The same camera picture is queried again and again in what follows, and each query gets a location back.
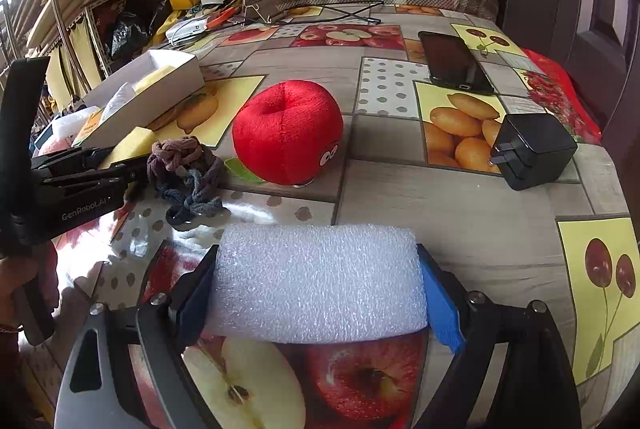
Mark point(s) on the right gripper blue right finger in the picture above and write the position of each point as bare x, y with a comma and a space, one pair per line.
536, 388

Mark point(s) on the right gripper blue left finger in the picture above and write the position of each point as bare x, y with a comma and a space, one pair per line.
99, 388

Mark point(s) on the yellow green sponge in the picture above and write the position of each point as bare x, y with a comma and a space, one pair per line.
137, 142

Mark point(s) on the purple blue braided scrunchie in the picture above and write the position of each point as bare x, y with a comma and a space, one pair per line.
186, 173

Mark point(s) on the white foam block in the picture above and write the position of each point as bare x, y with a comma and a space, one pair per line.
316, 285

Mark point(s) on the red plush apple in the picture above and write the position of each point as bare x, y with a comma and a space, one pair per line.
287, 133

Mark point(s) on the person's left hand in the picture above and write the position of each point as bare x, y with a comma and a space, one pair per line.
18, 271

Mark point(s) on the yellow curtain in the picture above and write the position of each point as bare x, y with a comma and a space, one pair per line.
61, 77

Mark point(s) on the white shallow cardboard tray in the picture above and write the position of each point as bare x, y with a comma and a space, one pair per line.
183, 79

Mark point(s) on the black plastic bag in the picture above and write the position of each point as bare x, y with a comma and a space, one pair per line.
130, 34

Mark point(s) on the white power strip box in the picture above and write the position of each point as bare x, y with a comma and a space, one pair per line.
187, 29

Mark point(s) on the black power adapter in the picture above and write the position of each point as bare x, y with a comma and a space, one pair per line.
531, 150

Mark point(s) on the black smartphone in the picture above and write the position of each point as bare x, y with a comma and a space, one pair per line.
452, 65

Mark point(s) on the brown wooden door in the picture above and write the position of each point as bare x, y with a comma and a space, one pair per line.
597, 43

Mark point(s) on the orange handled tool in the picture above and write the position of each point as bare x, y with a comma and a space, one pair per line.
217, 18

